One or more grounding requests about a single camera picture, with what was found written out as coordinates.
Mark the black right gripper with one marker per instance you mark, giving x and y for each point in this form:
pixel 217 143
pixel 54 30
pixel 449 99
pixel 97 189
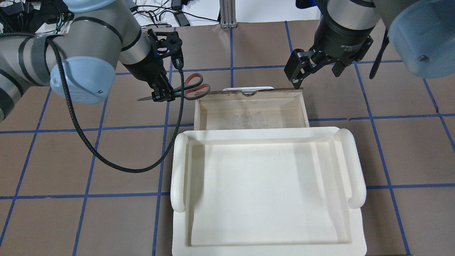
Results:
pixel 342 35

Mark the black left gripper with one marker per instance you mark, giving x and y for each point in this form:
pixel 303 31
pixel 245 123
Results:
pixel 144 69

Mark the grey orange handled scissors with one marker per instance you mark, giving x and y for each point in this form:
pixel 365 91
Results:
pixel 193 88

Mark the light wooden drawer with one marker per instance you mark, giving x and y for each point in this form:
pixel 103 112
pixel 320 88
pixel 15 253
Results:
pixel 261 109

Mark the white drawer handle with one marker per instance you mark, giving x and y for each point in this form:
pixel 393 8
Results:
pixel 248 91

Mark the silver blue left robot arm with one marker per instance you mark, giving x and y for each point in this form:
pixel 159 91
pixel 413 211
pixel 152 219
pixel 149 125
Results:
pixel 103 33

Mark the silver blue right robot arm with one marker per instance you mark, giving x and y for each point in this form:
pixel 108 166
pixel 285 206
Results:
pixel 422 32

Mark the cream white plastic tray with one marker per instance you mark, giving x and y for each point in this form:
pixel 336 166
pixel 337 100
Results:
pixel 267 192

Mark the aluminium frame post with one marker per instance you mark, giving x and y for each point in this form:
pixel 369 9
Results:
pixel 228 14

